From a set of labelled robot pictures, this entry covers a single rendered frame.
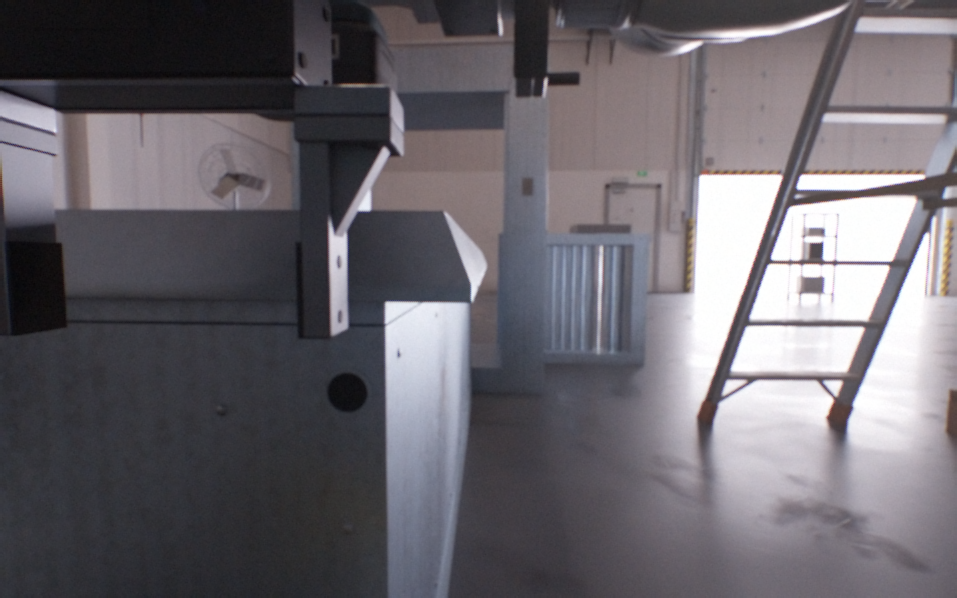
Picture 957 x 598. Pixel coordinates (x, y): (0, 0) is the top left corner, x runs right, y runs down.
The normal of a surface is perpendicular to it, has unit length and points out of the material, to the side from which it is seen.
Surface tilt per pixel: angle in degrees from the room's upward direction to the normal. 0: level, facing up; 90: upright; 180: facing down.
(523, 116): 90
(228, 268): 67
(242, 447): 90
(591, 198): 90
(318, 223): 90
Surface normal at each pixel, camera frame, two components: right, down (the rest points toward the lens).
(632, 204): -0.08, 0.08
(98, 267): -0.02, -0.31
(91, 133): 1.00, 0.01
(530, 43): -0.07, 0.46
